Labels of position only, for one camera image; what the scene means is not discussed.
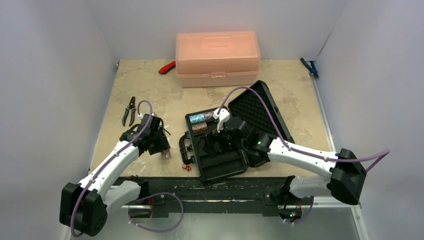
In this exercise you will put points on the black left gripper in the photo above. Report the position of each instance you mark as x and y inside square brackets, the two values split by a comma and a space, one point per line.
[163, 144]

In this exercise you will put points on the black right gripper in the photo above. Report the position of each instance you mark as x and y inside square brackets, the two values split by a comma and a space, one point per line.
[214, 139]

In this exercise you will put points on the black plastic poker case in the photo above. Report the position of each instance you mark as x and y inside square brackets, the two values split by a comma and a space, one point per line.
[258, 108]

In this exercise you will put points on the red dice pair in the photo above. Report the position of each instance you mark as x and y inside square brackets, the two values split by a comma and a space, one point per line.
[186, 167]

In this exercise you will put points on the blue poker chip stack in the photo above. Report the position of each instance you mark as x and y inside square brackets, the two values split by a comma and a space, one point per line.
[197, 118]

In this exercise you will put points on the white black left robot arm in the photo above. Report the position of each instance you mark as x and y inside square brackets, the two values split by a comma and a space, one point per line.
[85, 206]

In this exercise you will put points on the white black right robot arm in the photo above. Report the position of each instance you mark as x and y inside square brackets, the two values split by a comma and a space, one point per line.
[334, 175]

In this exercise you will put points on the translucent pink plastic toolbox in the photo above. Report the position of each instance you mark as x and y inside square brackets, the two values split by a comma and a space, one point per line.
[217, 59]

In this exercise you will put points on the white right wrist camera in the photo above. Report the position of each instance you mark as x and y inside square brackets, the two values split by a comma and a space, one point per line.
[221, 115]

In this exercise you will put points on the black handled pruning shears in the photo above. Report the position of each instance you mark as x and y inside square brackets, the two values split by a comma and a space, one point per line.
[130, 111]

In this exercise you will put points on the black metal base frame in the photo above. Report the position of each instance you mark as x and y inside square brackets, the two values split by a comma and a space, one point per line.
[239, 195]

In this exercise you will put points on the red handled utility knife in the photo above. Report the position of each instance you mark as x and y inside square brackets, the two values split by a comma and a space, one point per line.
[165, 69]

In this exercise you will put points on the blue handled pliers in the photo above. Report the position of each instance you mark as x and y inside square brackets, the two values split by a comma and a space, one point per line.
[311, 67]

